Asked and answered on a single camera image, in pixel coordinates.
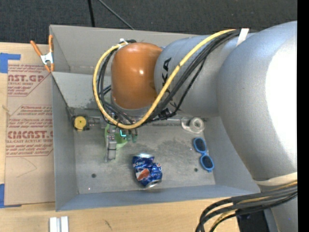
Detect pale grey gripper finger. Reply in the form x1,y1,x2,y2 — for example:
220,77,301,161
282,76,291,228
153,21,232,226
104,135,110,163
108,135,117,160

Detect brown cardboard board red print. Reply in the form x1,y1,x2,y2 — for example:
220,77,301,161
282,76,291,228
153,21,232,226
0,42,56,206

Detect light green round thing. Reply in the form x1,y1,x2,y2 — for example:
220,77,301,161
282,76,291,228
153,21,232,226
104,126,128,150

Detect crushed blue soda can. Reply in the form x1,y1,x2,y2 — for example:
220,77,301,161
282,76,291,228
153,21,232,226
131,153,163,189

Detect grey metal bin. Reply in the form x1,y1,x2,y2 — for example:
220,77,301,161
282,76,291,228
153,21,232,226
49,24,262,212

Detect blue sunglasses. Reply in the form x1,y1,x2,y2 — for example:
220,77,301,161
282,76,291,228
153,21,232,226
192,137,215,173

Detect clear glass thing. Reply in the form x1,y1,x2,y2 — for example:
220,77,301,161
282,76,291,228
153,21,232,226
181,116,206,134

